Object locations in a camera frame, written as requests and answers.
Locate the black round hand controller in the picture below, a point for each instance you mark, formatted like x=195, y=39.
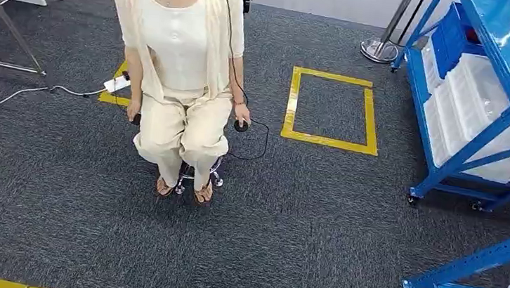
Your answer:
x=136, y=120
x=241, y=126

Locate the person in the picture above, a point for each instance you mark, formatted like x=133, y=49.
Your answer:
x=176, y=37

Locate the chrome stanchion post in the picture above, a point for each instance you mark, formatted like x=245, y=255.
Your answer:
x=378, y=51

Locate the white power strip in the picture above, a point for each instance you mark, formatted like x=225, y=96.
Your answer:
x=116, y=84

